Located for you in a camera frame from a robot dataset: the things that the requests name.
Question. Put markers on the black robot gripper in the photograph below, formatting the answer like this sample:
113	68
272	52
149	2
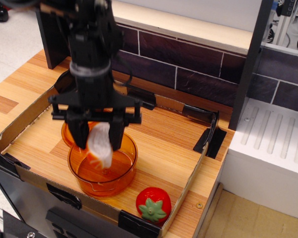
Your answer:
95	99

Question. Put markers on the white and orange toy sushi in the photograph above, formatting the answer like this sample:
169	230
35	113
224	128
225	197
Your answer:
99	149

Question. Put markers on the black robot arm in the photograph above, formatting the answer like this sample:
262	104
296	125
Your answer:
93	40

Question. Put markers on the orange transparent pot lid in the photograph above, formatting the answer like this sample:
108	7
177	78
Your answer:
67	136

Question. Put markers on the orange transparent pot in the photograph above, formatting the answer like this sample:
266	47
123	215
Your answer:
98	181

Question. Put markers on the cardboard fence with black tape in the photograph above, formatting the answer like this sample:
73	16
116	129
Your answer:
35	176

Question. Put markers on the red toy tomato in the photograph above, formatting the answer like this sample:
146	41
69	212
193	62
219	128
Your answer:
154	205

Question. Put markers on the dark brick backsplash panel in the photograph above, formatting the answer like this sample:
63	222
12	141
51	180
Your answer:
209	73

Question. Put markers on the black chair caster wheel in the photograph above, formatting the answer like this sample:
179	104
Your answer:
3	13

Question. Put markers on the white toy sink drainboard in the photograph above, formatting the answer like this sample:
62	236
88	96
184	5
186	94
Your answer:
262	161

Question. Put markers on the black vertical post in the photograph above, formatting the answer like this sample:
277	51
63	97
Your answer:
259	39

